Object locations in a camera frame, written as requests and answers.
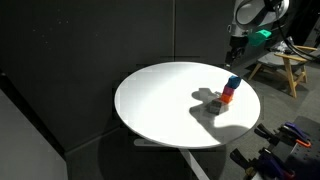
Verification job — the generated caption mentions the blue block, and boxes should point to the blue block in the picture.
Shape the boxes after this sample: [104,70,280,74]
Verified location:
[227,75,242,90]

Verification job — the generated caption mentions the silver crinkled bag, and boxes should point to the silver crinkled bag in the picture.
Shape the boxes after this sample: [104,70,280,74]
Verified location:
[270,36,297,55]

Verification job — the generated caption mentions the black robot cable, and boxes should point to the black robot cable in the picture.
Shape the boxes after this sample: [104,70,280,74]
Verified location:
[273,0,320,63]

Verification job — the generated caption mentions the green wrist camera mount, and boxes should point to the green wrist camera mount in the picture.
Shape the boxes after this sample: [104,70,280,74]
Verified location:
[247,28,272,47]

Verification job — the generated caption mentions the grey block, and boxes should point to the grey block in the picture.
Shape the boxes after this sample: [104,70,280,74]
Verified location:
[208,99,224,116]

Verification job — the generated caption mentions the white table leg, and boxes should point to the white table leg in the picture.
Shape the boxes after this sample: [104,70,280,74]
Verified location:
[133,137,211,180]

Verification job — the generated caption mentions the orange block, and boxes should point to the orange block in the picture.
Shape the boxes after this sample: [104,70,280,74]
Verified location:
[220,93,234,105]

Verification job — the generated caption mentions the black spring clamp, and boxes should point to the black spring clamp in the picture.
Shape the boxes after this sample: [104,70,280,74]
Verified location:
[229,147,258,175]
[253,122,282,145]

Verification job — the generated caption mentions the wooden chair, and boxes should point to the wooden chair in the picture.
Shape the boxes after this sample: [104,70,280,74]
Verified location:
[247,43,320,99]

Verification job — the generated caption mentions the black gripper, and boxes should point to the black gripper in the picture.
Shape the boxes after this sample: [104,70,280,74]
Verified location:
[225,34,250,67]

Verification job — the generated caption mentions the pink block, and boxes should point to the pink block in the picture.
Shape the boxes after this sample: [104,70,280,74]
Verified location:
[222,85,236,97]

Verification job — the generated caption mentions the purple clamp with orange tips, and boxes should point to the purple clamp with orange tips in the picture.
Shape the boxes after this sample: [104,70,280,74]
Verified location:
[256,148,297,180]
[279,121,313,149]

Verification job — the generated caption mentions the round white table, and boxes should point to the round white table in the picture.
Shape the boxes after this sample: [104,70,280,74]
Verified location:
[114,61,262,150]

